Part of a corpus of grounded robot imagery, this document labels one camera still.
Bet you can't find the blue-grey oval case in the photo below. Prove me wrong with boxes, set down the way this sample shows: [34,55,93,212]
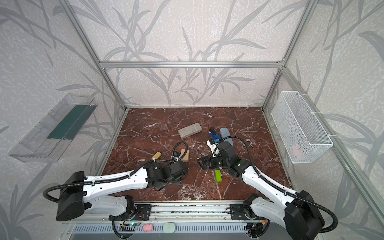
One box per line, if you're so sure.
[220,128,234,146]

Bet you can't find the pale green round disc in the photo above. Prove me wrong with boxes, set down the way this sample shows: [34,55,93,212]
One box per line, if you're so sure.
[163,222,176,234]

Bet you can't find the grey stone brick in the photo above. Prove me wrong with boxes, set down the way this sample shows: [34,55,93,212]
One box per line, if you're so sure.
[178,123,202,139]

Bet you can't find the wood block mid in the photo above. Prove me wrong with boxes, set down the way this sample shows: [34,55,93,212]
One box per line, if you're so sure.
[152,152,162,160]

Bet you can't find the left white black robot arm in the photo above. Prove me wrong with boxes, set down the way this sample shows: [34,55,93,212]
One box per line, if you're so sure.
[43,160,188,222]

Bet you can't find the green block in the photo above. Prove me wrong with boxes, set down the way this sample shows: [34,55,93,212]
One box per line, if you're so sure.
[215,170,222,183]

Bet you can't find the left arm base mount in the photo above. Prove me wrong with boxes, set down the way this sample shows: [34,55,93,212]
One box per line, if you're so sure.
[113,204,152,221]

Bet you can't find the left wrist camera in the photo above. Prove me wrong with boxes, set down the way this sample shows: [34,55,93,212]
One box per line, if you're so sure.
[172,151,181,161]

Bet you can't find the pink object in basket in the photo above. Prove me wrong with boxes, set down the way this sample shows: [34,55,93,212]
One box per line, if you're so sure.
[291,145,304,160]

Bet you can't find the white wire mesh basket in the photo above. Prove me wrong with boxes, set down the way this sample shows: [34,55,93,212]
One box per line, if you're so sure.
[272,91,334,164]

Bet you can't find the blue stapler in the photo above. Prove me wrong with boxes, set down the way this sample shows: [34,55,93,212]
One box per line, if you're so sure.
[209,127,221,145]

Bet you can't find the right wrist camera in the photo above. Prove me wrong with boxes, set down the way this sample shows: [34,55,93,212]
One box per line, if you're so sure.
[207,140,220,157]

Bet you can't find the aluminium frame crossbar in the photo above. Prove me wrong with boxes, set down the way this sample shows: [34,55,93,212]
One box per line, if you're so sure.
[99,61,283,69]

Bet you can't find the wood block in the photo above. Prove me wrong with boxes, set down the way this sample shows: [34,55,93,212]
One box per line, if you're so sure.
[180,149,190,163]

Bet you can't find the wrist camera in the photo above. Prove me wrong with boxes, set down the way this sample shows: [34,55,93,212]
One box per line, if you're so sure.
[207,140,220,157]
[172,151,181,161]

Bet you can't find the clear plastic wall bin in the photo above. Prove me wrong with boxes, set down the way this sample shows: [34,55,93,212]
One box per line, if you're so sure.
[9,94,97,163]

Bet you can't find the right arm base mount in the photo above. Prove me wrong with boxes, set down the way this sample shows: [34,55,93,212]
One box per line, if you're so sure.
[230,204,266,221]

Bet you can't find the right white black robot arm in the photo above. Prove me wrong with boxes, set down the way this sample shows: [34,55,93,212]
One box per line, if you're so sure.
[198,141,339,240]

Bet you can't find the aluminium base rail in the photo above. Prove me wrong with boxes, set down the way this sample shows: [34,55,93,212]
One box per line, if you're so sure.
[62,200,316,224]

